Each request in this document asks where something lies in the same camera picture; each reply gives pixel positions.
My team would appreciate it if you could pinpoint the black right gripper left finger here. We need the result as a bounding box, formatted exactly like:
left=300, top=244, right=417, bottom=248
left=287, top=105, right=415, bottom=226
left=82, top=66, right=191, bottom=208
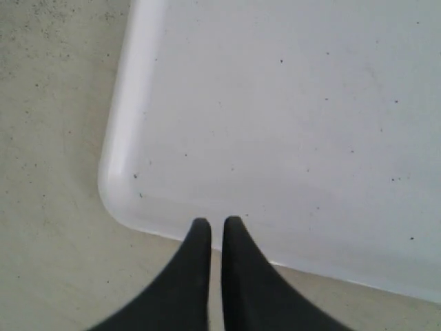
left=91, top=219, right=211, bottom=330

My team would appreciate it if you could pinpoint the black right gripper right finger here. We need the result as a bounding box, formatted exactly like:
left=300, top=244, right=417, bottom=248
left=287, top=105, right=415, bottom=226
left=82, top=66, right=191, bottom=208
left=221, top=217, right=349, bottom=330

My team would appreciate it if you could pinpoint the white rectangular tray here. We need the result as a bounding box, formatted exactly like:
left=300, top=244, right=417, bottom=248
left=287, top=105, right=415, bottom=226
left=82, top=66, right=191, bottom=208
left=98, top=1, right=440, bottom=303

